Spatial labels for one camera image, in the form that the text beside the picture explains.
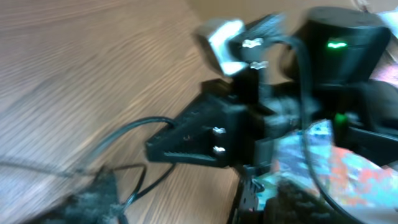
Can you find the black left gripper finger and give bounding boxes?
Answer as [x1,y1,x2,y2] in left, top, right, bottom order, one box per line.
[27,170,124,224]

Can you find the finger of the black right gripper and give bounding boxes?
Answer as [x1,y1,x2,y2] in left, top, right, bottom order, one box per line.
[146,150,229,168]
[146,94,244,156]

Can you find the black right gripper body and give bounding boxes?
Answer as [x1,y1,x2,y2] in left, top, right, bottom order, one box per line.
[231,77,314,167]

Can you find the braided black USB-C cable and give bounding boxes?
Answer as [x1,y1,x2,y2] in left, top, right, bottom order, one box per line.
[0,116,177,178]

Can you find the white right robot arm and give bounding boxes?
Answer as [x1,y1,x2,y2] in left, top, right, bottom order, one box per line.
[146,6,397,223]

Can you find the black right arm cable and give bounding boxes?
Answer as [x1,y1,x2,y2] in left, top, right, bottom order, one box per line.
[279,34,364,224]

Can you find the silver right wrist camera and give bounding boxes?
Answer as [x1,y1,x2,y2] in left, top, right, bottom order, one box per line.
[193,19,248,77]

